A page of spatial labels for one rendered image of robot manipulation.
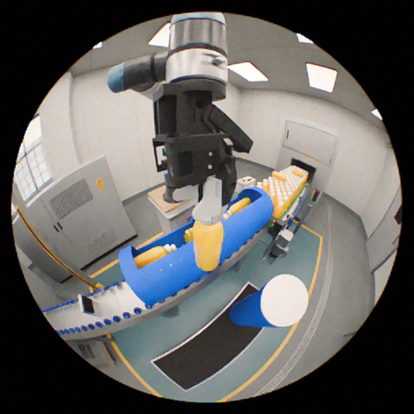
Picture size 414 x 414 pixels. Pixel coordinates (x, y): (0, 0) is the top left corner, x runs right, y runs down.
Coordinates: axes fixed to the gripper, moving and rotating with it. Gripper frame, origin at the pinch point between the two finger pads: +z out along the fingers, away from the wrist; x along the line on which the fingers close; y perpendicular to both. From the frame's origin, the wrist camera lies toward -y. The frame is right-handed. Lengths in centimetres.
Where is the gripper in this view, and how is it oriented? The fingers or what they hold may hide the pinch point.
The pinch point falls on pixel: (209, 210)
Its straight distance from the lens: 23.3
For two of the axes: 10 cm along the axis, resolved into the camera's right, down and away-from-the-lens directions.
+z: 0.0, 7.9, 6.1
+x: 6.3, 4.7, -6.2
